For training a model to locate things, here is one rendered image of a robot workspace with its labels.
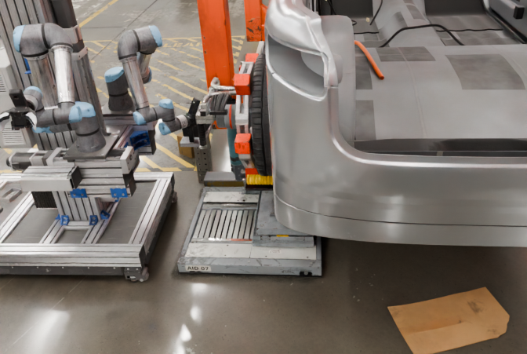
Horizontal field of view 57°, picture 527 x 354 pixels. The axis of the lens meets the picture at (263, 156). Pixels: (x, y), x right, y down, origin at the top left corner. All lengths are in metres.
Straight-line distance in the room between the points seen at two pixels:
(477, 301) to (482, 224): 1.06
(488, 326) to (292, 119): 1.62
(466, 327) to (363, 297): 0.52
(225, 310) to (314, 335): 0.49
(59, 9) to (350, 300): 2.11
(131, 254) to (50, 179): 0.59
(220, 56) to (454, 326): 2.00
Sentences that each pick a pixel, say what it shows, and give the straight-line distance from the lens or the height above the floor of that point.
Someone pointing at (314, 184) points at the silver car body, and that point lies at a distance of 1.71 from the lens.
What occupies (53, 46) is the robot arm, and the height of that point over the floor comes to 1.38.
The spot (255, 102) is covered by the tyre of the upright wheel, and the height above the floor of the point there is 1.05.
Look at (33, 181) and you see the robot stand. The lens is 2.73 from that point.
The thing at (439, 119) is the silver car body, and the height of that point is 0.94.
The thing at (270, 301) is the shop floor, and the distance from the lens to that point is 2.76.
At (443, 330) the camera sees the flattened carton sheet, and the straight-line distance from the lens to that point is 2.71.
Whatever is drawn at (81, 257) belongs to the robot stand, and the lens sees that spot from 2.98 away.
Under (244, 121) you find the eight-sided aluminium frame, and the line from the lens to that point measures 2.42.
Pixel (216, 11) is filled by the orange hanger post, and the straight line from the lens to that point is 3.03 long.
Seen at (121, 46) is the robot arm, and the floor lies 1.27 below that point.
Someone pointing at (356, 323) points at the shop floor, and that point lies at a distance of 2.67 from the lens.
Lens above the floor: 2.01
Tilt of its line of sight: 30 degrees down
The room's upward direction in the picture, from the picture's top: 4 degrees counter-clockwise
